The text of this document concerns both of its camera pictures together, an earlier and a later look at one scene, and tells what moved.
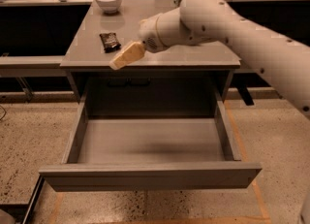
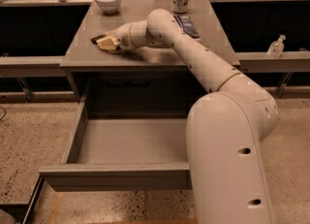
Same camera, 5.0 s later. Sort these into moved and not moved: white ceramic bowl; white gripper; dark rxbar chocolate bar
Moved: dark rxbar chocolate bar; white gripper
Not moved: white ceramic bowl
